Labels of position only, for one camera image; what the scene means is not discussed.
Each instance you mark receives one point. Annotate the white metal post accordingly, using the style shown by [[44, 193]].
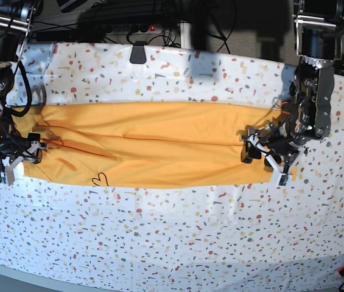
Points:
[[185, 35]]

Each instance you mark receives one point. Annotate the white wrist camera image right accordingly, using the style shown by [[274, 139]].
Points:
[[281, 179]]

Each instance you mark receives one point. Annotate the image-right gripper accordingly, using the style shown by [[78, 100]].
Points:
[[279, 141]]

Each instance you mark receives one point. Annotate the terrazzo patterned tablecloth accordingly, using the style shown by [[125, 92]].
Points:
[[253, 237]]

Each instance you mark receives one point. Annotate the black table clamp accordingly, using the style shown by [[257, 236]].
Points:
[[138, 54]]

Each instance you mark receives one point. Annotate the yellow T-shirt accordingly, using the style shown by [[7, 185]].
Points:
[[159, 145]]

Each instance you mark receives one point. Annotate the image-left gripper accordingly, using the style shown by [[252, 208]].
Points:
[[20, 149]]

